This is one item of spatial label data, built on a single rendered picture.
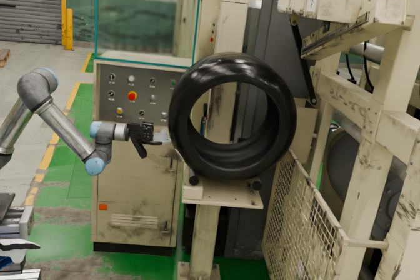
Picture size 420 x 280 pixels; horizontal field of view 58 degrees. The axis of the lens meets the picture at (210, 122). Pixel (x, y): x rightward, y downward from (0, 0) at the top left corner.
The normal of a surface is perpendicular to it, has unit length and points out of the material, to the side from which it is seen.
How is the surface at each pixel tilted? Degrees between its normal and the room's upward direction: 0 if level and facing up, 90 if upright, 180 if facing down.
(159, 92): 90
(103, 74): 90
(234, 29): 90
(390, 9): 72
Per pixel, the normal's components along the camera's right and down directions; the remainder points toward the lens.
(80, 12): 0.22, 0.33
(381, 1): 0.07, 0.01
